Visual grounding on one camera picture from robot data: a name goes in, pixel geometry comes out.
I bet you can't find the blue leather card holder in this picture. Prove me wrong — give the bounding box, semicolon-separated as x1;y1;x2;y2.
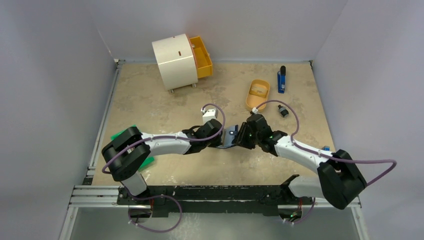
219;124;239;149

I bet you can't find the orange oval tray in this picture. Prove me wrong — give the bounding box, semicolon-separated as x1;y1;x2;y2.
245;79;271;111

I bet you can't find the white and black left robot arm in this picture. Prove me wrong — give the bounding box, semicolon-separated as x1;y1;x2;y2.
101;119;223;205

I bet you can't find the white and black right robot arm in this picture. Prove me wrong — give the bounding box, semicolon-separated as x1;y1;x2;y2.
233;114;367;210

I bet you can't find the card inside orange tray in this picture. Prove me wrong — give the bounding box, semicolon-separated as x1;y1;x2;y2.
249;83;268;98

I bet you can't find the small black round knob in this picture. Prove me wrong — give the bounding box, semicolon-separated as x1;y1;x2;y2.
278;105;289;118

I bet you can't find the yellow open drawer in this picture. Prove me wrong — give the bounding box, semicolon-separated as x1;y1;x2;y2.
189;36;213;79

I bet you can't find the blue and black stapler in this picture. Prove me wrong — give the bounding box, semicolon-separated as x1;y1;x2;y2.
277;65;286;94

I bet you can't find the green plastic bin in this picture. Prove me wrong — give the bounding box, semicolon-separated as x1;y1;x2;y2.
110;130;155;172

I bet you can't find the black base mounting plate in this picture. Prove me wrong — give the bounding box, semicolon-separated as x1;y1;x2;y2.
117;184;313;218

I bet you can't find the white cylindrical drawer cabinet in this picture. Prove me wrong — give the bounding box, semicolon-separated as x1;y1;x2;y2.
152;33;198;93

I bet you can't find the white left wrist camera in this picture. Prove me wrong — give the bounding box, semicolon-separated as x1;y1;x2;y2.
202;107;219;124

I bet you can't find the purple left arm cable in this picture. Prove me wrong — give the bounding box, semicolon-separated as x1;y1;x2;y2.
101;103;227;233

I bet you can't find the aluminium frame rail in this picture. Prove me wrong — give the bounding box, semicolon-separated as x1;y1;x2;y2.
68;59;126;208

